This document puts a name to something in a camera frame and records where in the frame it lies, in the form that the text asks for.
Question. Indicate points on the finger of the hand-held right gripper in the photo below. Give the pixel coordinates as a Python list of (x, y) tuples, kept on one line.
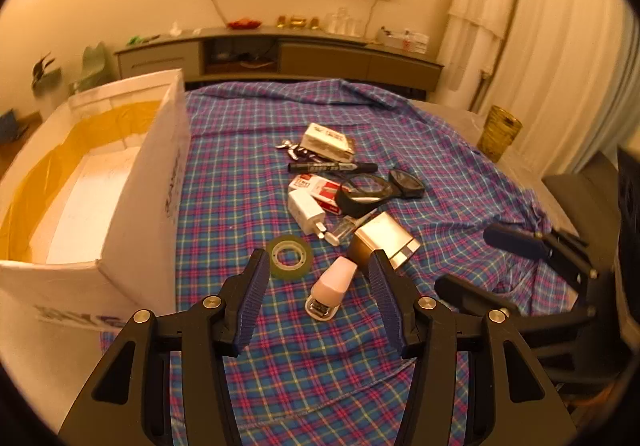
[(515, 242), (470, 295)]

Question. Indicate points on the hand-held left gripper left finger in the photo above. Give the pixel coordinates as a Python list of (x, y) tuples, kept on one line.
[(252, 296)]

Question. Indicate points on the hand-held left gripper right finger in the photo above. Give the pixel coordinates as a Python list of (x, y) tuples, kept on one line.
[(390, 306)]

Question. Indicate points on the green tape roll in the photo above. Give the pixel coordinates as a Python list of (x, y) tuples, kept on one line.
[(275, 267)]

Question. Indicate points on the gold metal tin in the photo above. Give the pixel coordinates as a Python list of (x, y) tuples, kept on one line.
[(380, 233)]

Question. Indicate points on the clear lighter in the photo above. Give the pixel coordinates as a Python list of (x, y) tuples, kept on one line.
[(345, 228)]

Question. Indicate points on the white charger plug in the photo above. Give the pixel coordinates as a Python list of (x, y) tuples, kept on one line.
[(305, 208)]

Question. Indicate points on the black round magnifier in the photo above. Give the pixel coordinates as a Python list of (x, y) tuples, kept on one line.
[(345, 202)]

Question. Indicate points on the white cardboard box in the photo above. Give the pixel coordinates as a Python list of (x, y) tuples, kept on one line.
[(140, 226)]

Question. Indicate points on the pink mini stapler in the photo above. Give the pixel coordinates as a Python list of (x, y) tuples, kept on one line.
[(335, 281)]

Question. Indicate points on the dark grey chair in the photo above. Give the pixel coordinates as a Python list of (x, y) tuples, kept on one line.
[(575, 186)]

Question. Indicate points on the yellow textured glass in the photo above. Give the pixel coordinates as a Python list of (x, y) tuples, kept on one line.
[(497, 135)]

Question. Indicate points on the red staple box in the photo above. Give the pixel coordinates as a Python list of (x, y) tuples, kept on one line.
[(325, 188)]

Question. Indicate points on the blue plaid cloth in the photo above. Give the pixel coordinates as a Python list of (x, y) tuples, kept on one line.
[(240, 165)]

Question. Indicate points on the black marker pen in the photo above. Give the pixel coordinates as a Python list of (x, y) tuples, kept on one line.
[(325, 167)]

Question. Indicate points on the small white carton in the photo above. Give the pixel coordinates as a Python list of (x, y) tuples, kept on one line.
[(325, 138)]

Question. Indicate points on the white covered air conditioner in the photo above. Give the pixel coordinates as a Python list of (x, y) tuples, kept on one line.
[(480, 25)]

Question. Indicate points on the white box with papers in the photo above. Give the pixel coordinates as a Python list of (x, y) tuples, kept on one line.
[(405, 40)]

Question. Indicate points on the grey TV cabinet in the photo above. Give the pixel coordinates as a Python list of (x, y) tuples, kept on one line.
[(320, 58)]

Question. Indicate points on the red plate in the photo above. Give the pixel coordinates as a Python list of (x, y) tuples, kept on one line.
[(245, 23)]

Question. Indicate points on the gold ornaments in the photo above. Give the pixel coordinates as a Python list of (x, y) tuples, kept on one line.
[(300, 23)]

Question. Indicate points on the clear glass cups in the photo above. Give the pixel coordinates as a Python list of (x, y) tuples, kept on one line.
[(345, 23)]

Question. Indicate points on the small white figurine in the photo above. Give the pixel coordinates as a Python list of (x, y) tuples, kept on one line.
[(175, 29)]

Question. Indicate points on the green plastic chair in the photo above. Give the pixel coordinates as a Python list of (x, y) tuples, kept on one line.
[(92, 68)]

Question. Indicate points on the green toy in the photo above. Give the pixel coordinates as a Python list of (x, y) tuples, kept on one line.
[(140, 39)]

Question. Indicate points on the white bin with plant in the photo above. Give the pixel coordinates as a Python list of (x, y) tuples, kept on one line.
[(47, 78)]

